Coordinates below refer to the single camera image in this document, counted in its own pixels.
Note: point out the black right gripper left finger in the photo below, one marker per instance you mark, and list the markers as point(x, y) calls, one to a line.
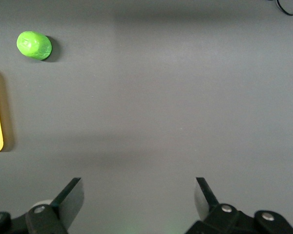
point(68, 207)

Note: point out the green apple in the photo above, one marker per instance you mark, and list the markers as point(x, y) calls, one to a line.
point(34, 45)

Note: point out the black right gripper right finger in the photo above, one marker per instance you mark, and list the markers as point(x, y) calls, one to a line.
point(210, 214)

